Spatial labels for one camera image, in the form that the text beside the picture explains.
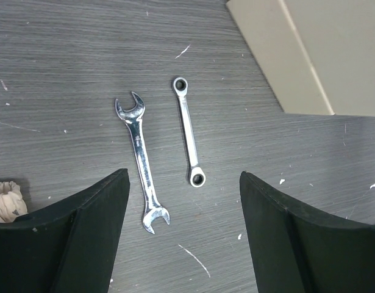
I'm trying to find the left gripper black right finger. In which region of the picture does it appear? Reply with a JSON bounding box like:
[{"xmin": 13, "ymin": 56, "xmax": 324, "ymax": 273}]
[{"xmin": 240, "ymin": 172, "xmax": 375, "ymax": 292}]

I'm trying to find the beige cloth bag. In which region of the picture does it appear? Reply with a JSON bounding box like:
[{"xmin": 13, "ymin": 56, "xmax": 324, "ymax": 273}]
[{"xmin": 0, "ymin": 181, "xmax": 28, "ymax": 223}]

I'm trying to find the silver ratchet combination wrench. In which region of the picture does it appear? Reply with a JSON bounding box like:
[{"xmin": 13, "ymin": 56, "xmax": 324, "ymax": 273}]
[{"xmin": 173, "ymin": 77, "xmax": 206, "ymax": 188}]

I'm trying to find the silver open end wrench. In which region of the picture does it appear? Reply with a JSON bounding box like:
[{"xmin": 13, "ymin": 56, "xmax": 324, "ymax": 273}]
[{"xmin": 115, "ymin": 92, "xmax": 170, "ymax": 234}]

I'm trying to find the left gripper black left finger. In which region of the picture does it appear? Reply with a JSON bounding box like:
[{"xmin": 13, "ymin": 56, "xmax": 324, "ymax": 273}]
[{"xmin": 0, "ymin": 168, "xmax": 130, "ymax": 292}]

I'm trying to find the cream drawer cabinet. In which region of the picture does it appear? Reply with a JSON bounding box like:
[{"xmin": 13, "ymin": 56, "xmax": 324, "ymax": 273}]
[{"xmin": 227, "ymin": 1, "xmax": 375, "ymax": 117}]

